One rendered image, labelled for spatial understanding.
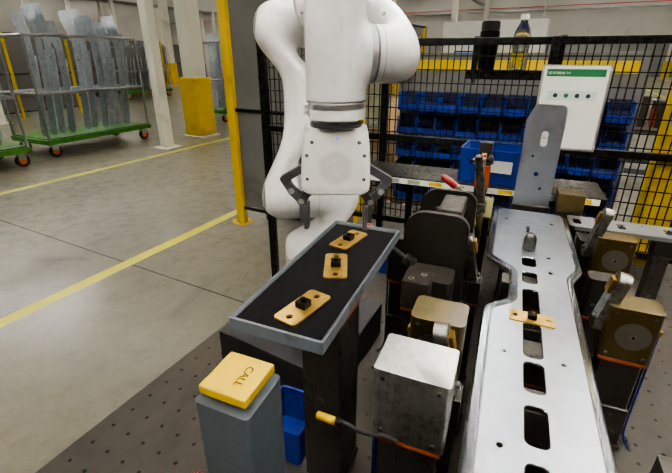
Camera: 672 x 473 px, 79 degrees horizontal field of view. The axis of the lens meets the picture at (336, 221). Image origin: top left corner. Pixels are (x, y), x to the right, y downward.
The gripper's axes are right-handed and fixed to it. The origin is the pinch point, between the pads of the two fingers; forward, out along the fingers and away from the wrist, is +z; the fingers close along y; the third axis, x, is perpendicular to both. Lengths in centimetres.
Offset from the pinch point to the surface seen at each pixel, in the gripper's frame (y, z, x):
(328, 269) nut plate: -1.2, 7.9, -1.5
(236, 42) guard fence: -89, -33, 293
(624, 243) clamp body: 73, 20, 37
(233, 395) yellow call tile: -9.7, 8.2, -27.9
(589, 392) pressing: 39.8, 24.2, -10.0
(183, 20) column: -292, -80, 728
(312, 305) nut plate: -2.9, 7.9, -11.8
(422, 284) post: 15.6, 14.3, 5.0
